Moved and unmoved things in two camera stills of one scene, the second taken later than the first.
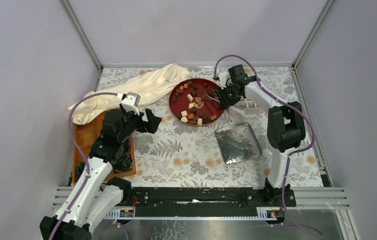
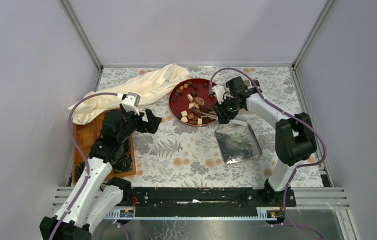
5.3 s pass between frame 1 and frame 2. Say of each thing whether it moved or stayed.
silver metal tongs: moved
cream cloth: stayed
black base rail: stayed
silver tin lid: stayed
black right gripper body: moved
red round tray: stayed
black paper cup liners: stayed
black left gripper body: stayed
